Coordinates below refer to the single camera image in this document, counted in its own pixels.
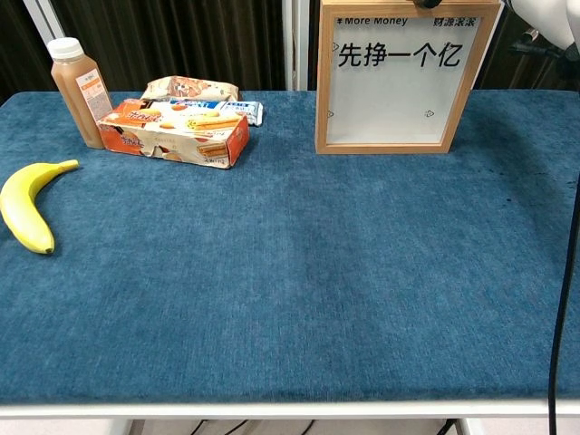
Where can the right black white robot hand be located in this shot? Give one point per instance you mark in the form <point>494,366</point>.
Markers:
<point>426,3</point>

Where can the wooden coin box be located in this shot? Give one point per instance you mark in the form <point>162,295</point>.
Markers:
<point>389,90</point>

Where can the blue white toothpaste box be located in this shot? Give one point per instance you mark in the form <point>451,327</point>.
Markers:
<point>240,109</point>

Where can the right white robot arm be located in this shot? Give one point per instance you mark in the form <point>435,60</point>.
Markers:
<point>548,18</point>

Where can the orange biscuit box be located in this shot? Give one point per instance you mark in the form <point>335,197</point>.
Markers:
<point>181,136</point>

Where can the black pleated curtain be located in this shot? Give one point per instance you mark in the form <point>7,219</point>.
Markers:
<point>18,54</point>
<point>181,41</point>
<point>521,72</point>

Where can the brown snack packet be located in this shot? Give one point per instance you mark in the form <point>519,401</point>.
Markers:
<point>190,87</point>

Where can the brown juice bottle white cap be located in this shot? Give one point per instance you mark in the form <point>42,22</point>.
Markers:
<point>79,99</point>

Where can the yellow banana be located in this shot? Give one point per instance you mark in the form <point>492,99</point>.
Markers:
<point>22,204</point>

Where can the grey partition frame post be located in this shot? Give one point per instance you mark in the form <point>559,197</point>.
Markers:
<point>299,45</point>
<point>49,18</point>

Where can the blue table cloth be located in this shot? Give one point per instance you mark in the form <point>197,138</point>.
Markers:
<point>290,272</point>

